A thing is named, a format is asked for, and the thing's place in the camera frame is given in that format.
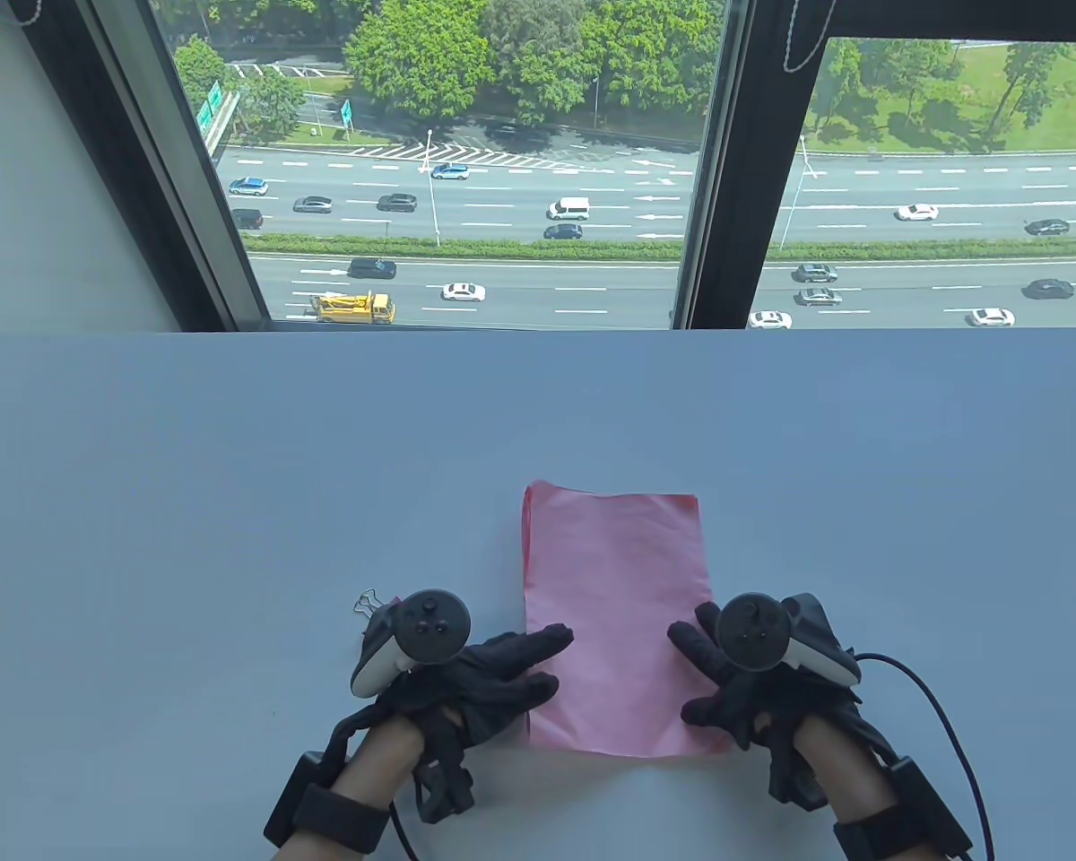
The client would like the person's right hand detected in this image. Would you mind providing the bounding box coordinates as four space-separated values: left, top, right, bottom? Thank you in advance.
667 599 862 752

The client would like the person's left hand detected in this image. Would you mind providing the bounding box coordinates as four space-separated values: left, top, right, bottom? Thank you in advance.
386 625 577 750

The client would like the pink binder clip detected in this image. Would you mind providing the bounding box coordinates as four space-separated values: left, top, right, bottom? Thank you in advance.
352 588 404 629

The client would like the pink paper sheet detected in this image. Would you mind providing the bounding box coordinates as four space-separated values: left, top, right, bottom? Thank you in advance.
525 482 736 759
521 481 535 620

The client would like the person's left forearm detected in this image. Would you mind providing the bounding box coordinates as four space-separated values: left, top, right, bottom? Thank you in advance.
269 713 427 861

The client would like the person's right forearm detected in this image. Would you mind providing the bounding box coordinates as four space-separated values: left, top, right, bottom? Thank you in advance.
789 713 902 861

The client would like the black and white hand controller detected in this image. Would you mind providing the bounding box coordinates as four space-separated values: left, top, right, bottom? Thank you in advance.
350 587 473 700
714 590 863 690

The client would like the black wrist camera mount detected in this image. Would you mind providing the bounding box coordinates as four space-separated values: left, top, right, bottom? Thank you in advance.
412 717 478 824
767 717 826 813

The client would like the black wrist strap with box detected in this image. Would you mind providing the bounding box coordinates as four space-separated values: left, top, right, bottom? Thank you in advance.
832 758 974 861
263 752 391 853

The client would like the dark window frame post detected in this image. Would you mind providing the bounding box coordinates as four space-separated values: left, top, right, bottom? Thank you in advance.
671 0 1076 331
25 0 274 335

